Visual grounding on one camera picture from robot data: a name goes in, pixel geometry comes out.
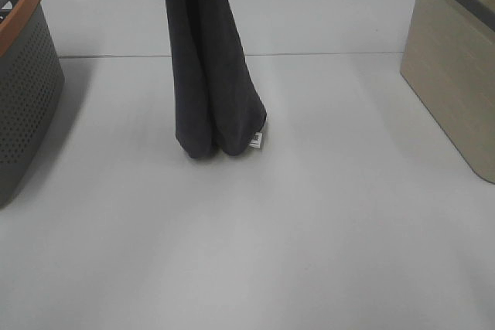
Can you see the dark grey towel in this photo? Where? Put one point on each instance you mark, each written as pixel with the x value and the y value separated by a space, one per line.
pixel 216 103

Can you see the beige bin grey rim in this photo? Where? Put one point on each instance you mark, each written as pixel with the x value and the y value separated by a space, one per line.
pixel 449 63

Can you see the grey perforated basket orange rim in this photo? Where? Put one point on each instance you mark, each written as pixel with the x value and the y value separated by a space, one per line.
pixel 31 83

